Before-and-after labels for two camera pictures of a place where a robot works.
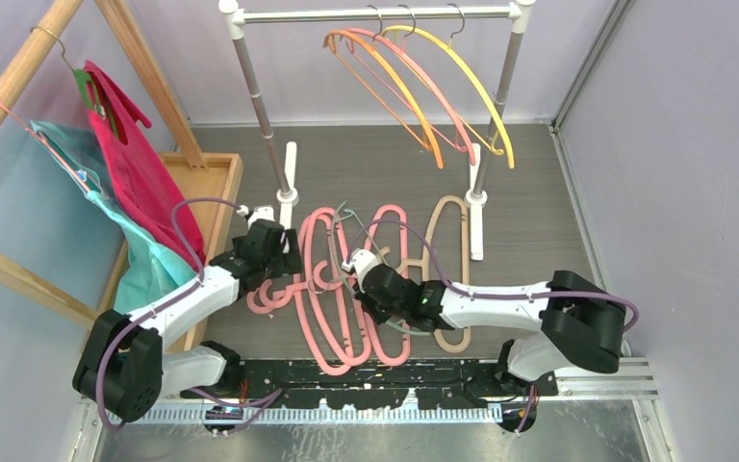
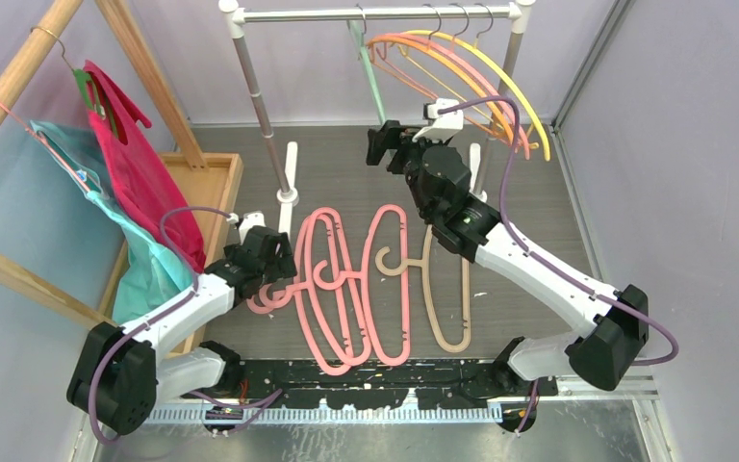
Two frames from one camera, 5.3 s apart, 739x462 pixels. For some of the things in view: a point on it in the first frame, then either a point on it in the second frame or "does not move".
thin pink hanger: x=378 y=37 -> x=472 y=61
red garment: x=150 y=191 does not move
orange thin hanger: x=343 y=34 -> x=455 y=67
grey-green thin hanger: x=372 y=239 -> x=368 y=65
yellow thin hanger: x=448 y=53 -> x=493 y=66
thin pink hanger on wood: x=38 y=137 does not move
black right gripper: x=378 y=317 -> x=391 y=137
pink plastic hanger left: x=318 y=296 does not move
